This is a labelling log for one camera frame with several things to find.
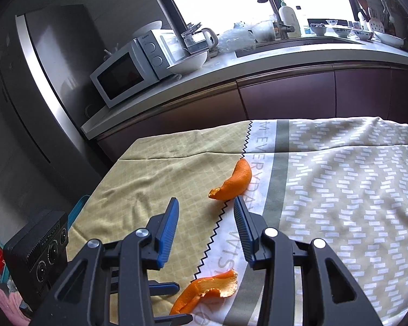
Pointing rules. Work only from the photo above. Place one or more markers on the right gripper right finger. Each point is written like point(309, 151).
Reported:
point(250, 227)

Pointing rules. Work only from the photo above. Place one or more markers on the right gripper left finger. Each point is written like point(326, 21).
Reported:
point(162, 228)

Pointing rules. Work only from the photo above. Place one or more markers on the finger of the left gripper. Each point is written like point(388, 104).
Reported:
point(169, 288)
point(173, 320)

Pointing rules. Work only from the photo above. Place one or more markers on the small orange peel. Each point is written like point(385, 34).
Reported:
point(236, 184)

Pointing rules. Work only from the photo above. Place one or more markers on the large orange peel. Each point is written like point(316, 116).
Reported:
point(221, 286)

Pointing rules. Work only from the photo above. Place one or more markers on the pink left sleeve forearm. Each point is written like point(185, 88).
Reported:
point(10, 313)

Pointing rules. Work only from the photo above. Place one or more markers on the blue trash bin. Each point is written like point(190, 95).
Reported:
point(72, 216)

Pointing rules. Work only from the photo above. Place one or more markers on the kitchen counter with cabinets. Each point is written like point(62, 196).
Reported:
point(313, 80)

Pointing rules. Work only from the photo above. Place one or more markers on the yellow patterned tablecloth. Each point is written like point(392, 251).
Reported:
point(140, 184)

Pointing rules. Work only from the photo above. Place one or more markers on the white grey patterned cloth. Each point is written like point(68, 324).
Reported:
point(343, 180)

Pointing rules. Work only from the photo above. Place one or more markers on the large white bowl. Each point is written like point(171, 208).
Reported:
point(189, 64)

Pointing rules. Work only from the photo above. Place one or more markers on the white microwave oven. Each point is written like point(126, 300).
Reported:
point(139, 64)

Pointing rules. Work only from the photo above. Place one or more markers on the stainless steel refrigerator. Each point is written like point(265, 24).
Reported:
point(47, 93)

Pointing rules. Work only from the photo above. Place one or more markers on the clear plastic bag on counter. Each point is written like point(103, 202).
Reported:
point(236, 39)

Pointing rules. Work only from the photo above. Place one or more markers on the glass electric kettle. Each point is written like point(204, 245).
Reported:
point(198, 38)

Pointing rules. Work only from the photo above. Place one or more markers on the white soap dispenser bottle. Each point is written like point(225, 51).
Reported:
point(289, 18)

